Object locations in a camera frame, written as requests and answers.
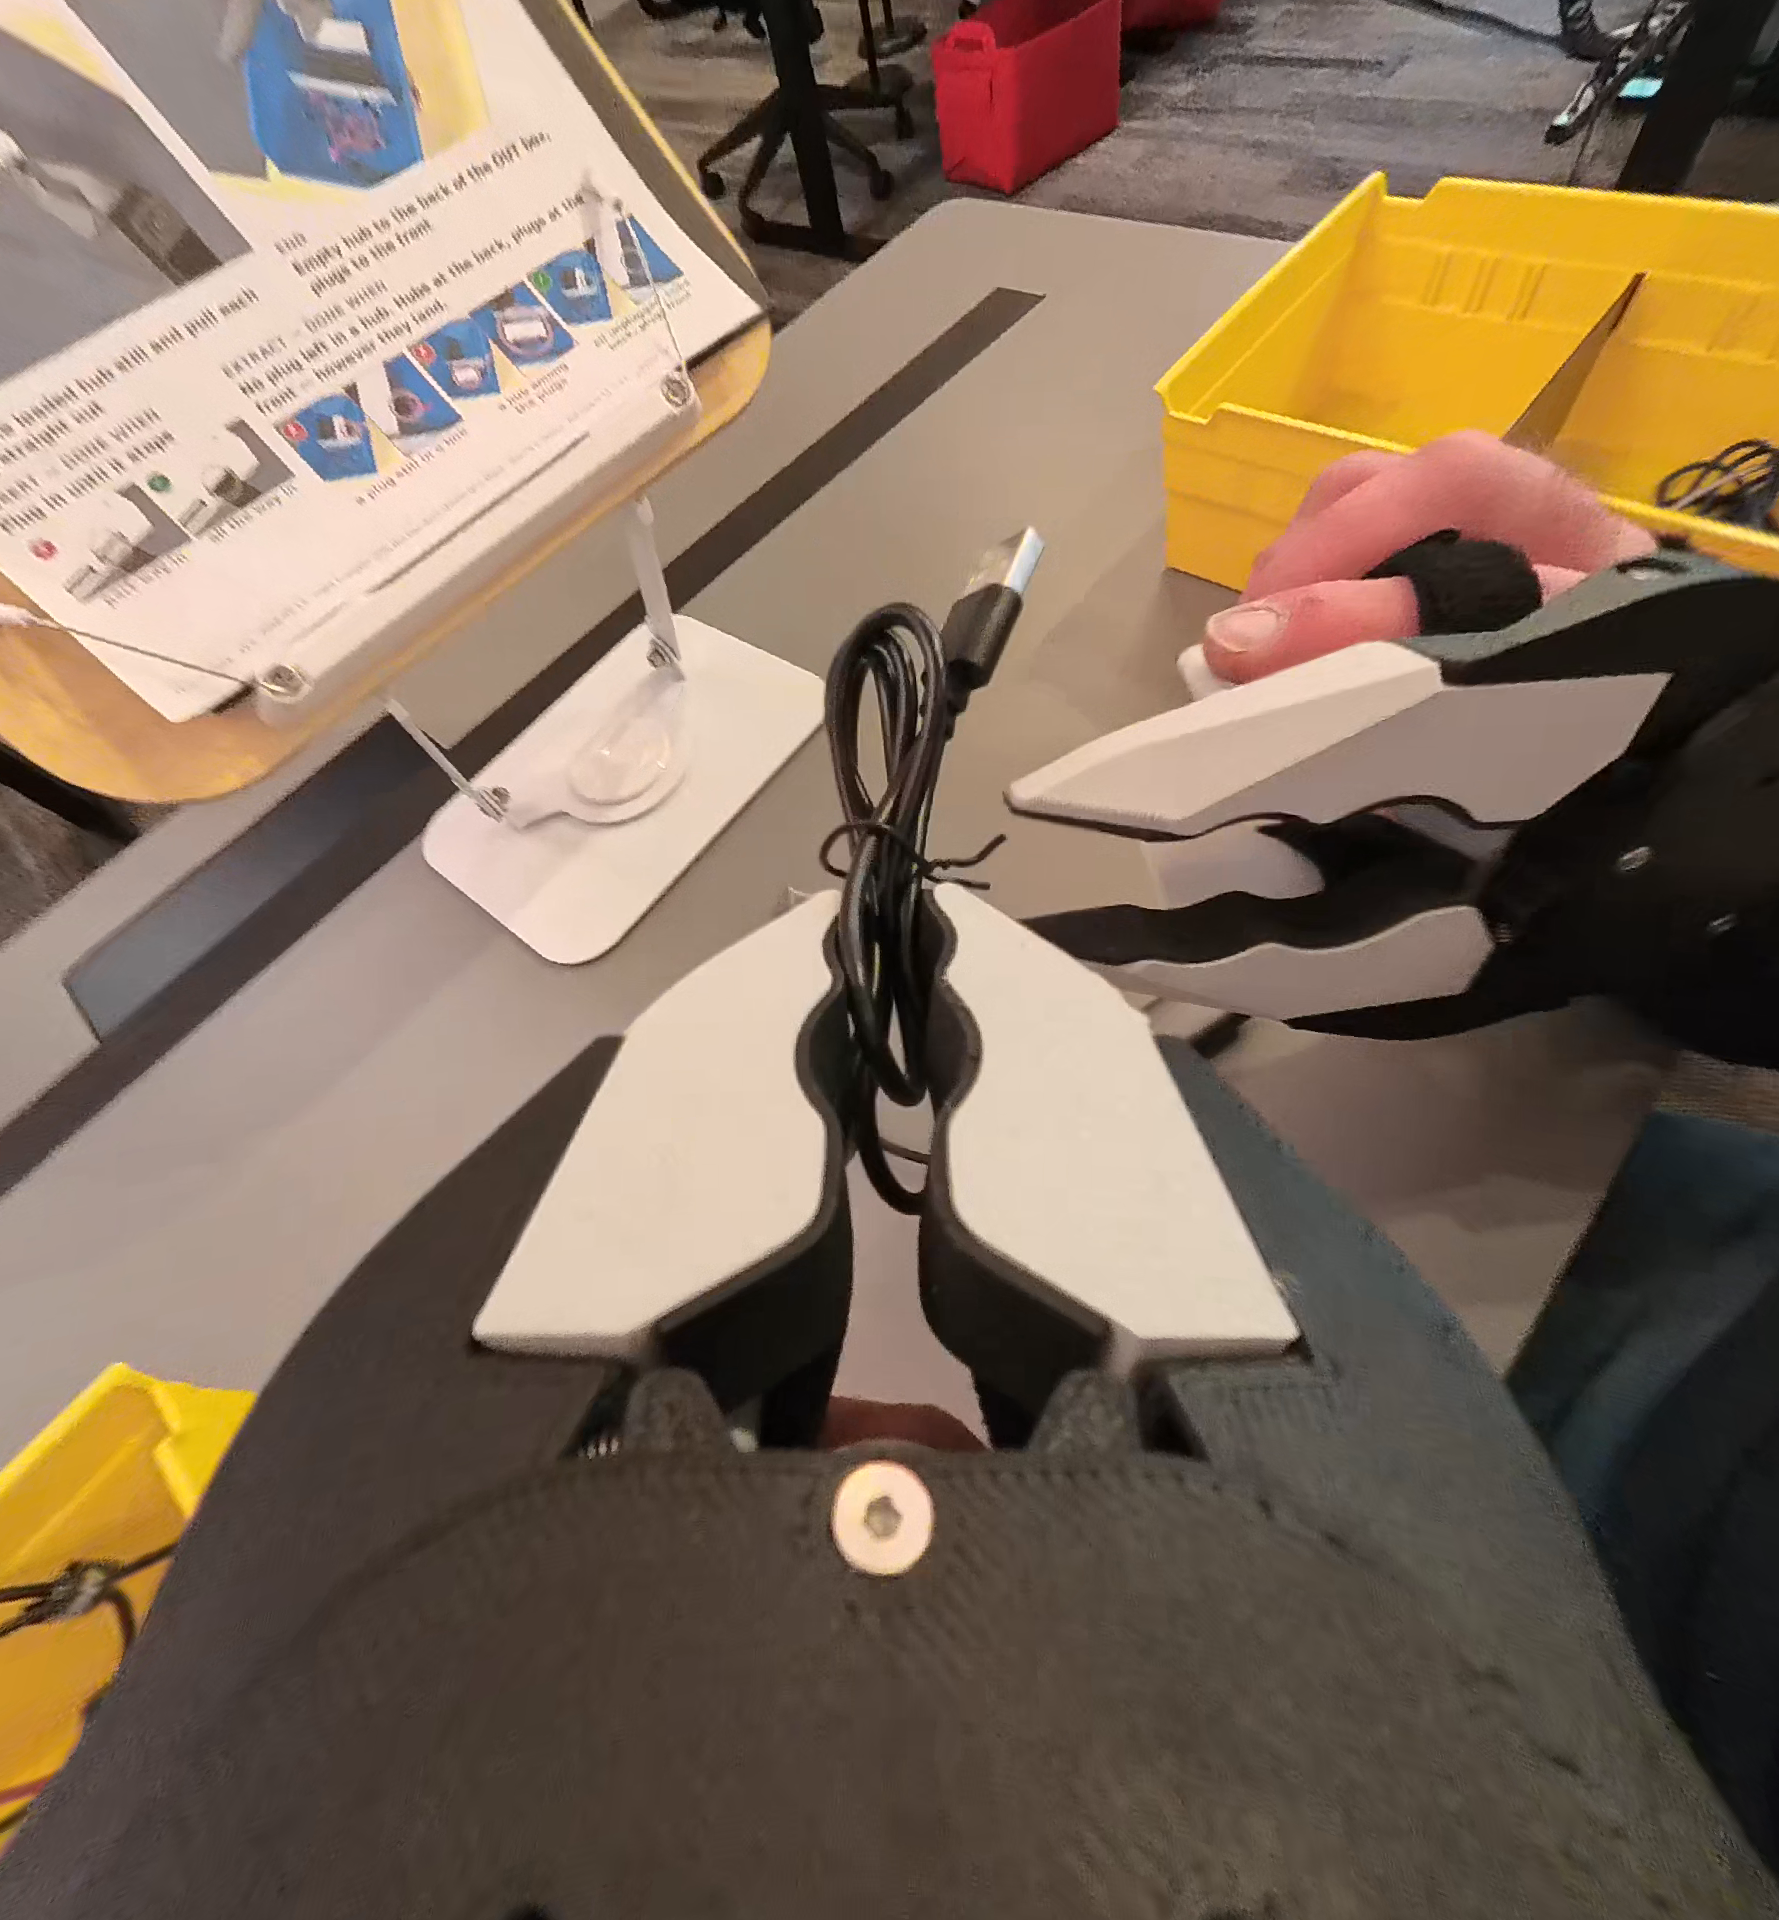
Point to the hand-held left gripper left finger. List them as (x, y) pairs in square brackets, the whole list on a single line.
[(679, 1170)]

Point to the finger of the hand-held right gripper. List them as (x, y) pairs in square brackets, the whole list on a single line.
[(1325, 736), (1353, 968)]

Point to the red fabric bin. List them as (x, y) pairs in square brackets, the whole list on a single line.
[(1023, 90)]

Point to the person's right hand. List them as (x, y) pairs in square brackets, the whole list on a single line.
[(1429, 488)]

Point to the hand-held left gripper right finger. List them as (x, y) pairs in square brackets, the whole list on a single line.
[(1099, 1170)]

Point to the person's blue jeans leg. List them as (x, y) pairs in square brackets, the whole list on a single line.
[(1699, 1321)]

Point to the yellow plastic bin with divider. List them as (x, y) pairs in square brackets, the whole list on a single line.
[(1353, 405)]

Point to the white document stand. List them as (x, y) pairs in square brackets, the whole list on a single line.
[(606, 886)]

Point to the black swivel chair base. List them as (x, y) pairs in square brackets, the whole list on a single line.
[(807, 136)]

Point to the printed instruction sheet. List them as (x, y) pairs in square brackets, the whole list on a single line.
[(380, 299)]

